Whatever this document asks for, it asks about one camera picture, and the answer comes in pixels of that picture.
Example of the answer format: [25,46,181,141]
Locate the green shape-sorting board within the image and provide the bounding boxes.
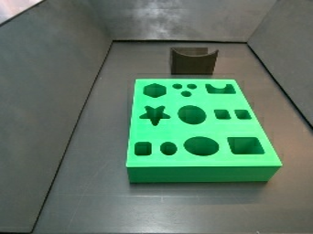
[126,79,282,183]

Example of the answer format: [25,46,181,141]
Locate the black curved holder stand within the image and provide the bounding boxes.
[170,48,219,75]

